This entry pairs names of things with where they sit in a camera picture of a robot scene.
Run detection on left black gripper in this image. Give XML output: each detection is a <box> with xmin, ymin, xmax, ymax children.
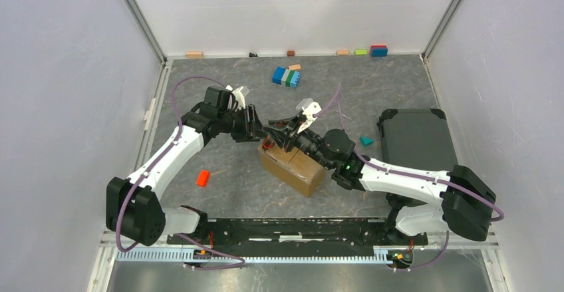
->
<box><xmin>217</xmin><ymin>104</ymin><xmax>270</xmax><ymax>143</ymax></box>

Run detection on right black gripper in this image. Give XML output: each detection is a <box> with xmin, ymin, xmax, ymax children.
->
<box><xmin>263</xmin><ymin>113</ymin><xmax>333</xmax><ymax>170</ymax></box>

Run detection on brown cardboard express box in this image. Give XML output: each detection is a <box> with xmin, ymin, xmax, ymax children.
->
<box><xmin>257</xmin><ymin>144</ymin><xmax>326</xmax><ymax>198</ymax></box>

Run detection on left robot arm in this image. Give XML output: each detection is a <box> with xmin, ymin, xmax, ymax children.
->
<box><xmin>105</xmin><ymin>86</ymin><xmax>265</xmax><ymax>246</ymax></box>

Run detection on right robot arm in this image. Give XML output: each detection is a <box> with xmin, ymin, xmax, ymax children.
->
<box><xmin>263</xmin><ymin>120</ymin><xmax>503</xmax><ymax>244</ymax></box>

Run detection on blue green block stack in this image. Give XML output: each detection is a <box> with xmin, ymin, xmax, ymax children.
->
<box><xmin>271</xmin><ymin>67</ymin><xmax>301</xmax><ymax>88</ymax></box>

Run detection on small red block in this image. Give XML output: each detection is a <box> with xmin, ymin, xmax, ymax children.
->
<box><xmin>196</xmin><ymin>170</ymin><xmax>210</xmax><ymax>188</ymax></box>

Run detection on tan wooden block on stack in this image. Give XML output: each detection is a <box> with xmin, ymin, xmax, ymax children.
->
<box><xmin>288</xmin><ymin>64</ymin><xmax>302</xmax><ymax>71</ymax></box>

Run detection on teal triangular block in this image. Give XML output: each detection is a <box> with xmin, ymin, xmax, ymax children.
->
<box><xmin>359</xmin><ymin>136</ymin><xmax>374</xmax><ymax>147</ymax></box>

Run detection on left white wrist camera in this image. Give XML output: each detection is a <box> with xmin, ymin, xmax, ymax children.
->
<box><xmin>225</xmin><ymin>85</ymin><xmax>250</xmax><ymax>110</ymax></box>

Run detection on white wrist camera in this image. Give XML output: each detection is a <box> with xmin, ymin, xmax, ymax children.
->
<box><xmin>225</xmin><ymin>85</ymin><xmax>250</xmax><ymax>110</ymax></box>
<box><xmin>296</xmin><ymin>98</ymin><xmax>321</xmax><ymax>134</ymax></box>

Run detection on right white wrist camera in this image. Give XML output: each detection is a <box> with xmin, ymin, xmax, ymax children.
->
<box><xmin>296</xmin><ymin>98</ymin><xmax>321</xmax><ymax>134</ymax></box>

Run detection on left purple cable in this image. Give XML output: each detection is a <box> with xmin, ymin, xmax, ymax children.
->
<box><xmin>115</xmin><ymin>76</ymin><xmax>246</xmax><ymax>271</ymax></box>

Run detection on purple cable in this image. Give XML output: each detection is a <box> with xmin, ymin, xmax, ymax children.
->
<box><xmin>115</xmin><ymin>76</ymin><xmax>246</xmax><ymax>271</ymax></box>
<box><xmin>315</xmin><ymin>83</ymin><xmax>505</xmax><ymax>273</ymax></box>

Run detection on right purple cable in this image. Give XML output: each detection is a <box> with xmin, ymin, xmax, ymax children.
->
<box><xmin>315</xmin><ymin>83</ymin><xmax>505</xmax><ymax>273</ymax></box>

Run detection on tan block at wall left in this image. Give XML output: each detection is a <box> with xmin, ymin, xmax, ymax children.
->
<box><xmin>185</xmin><ymin>51</ymin><xmax>204</xmax><ymax>59</ymax></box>

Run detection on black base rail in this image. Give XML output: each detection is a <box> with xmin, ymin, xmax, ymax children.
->
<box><xmin>190</xmin><ymin>218</ymin><xmax>428</xmax><ymax>257</ymax></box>

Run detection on red blue block at wall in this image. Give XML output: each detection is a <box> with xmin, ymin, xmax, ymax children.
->
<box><xmin>370</xmin><ymin>45</ymin><xmax>388</xmax><ymax>57</ymax></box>

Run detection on white toothed cable duct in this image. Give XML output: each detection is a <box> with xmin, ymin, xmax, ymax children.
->
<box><xmin>116</xmin><ymin>246</ymin><xmax>392</xmax><ymax>265</ymax></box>

